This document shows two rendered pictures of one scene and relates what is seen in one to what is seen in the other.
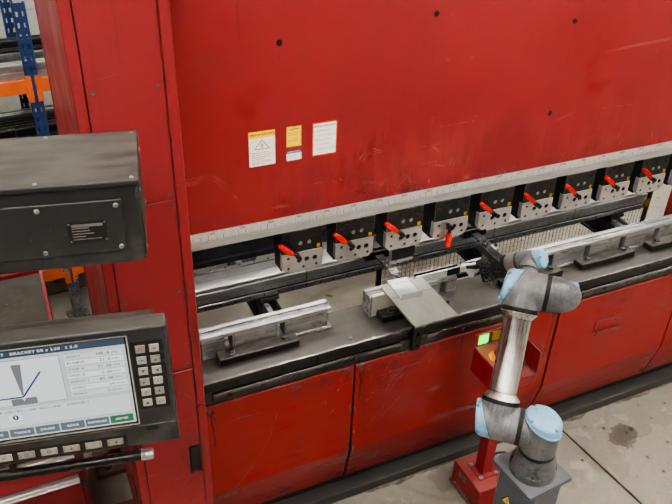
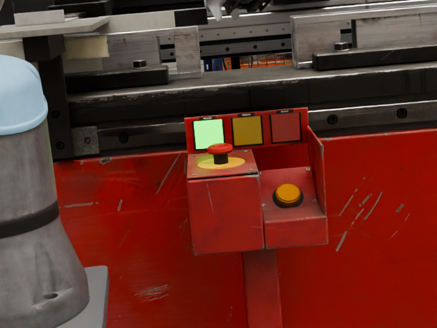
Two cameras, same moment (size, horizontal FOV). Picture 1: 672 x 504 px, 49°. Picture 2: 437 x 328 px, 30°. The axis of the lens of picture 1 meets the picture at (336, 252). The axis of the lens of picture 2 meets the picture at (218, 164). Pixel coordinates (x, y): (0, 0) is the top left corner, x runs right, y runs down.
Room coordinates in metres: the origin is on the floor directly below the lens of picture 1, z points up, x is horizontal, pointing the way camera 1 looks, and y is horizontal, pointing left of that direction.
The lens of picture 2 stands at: (1.07, -1.15, 1.06)
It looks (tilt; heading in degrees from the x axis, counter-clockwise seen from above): 13 degrees down; 25
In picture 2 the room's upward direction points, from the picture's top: 5 degrees counter-clockwise
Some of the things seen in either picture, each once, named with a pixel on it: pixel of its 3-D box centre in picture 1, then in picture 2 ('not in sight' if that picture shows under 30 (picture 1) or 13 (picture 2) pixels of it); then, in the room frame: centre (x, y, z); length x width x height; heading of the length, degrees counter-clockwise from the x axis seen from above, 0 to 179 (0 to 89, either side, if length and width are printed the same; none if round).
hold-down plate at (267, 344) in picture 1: (258, 348); not in sight; (2.03, 0.27, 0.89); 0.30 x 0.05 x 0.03; 116
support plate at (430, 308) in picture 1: (418, 301); (47, 27); (2.21, -0.31, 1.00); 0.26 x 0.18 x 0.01; 26
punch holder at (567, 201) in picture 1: (571, 186); not in sight; (2.68, -0.95, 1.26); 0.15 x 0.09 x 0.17; 116
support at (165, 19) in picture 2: (431, 276); (136, 21); (2.39, -0.38, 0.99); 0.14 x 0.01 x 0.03; 116
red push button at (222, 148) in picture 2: not in sight; (220, 155); (2.16, -0.63, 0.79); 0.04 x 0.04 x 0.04
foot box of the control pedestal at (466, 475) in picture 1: (485, 483); not in sight; (2.16, -0.69, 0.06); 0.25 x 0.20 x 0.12; 26
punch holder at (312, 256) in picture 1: (297, 244); not in sight; (2.16, 0.13, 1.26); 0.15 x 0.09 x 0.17; 116
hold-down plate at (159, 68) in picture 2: (413, 308); (86, 81); (2.31, -0.31, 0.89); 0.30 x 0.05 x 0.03; 116
